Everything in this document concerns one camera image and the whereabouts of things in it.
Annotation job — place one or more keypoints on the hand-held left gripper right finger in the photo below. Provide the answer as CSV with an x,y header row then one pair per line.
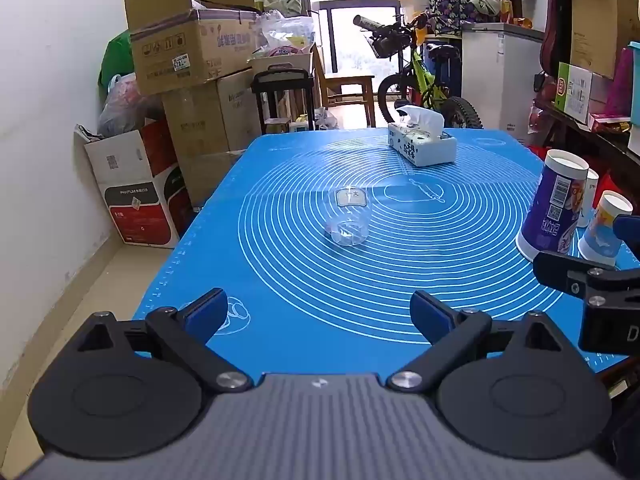
x,y
429,314

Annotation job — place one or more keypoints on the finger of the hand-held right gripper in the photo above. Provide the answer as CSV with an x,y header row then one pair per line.
x,y
565,272
629,229

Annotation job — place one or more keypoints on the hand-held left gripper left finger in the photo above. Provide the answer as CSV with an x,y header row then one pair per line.
x,y
206,311

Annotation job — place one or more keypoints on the clear plastic cup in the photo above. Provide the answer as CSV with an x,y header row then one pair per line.
x,y
348,220

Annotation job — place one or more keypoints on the small blue paper cup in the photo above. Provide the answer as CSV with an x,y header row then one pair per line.
x,y
602,235

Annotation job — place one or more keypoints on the small white paper cup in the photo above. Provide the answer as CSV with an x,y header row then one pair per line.
x,y
590,195

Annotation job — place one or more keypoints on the tall purple paper cup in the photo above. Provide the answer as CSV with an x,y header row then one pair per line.
x,y
552,205

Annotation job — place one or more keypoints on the dark wooden side table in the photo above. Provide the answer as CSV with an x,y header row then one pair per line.
x,y
595,137

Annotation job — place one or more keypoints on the blue silicone baking mat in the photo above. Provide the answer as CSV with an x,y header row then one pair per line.
x,y
310,270

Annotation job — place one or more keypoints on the red and white carton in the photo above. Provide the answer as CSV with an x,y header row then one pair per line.
x,y
140,195

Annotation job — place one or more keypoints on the low brown cardboard box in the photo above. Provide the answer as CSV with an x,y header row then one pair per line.
x,y
212,177

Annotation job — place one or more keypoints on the green and white box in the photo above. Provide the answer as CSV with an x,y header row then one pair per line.
x,y
572,90

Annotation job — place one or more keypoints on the white tissue box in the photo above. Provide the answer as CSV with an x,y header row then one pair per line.
x,y
425,145

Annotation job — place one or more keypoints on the large brown cardboard box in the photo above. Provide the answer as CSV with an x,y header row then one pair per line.
x,y
215,110

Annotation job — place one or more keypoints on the white chest freezer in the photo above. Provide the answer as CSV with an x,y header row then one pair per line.
x,y
495,75

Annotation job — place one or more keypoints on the tall flat cardboard box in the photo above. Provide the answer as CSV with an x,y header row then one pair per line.
x,y
600,25

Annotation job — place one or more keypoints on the translucent plastic bag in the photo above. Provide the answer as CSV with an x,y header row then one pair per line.
x,y
125,107

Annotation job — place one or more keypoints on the green and black bicycle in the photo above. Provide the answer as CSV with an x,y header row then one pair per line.
x,y
425,80

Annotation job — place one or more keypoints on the black utility cart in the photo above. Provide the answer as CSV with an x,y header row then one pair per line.
x,y
282,82

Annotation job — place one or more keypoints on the wooden chair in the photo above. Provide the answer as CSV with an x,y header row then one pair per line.
x,y
345,85

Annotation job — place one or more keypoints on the orange drink bottle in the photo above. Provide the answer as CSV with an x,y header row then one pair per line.
x,y
506,10

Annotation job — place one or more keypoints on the open cardboard box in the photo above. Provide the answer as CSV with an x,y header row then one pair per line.
x,y
180,45

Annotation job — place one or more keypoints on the green bag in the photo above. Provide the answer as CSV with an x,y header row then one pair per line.
x,y
116,57

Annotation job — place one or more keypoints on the clear crumpled plastic bag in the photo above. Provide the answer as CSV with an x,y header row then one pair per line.
x,y
285,32

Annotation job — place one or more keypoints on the white plastic container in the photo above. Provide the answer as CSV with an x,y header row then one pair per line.
x,y
414,7

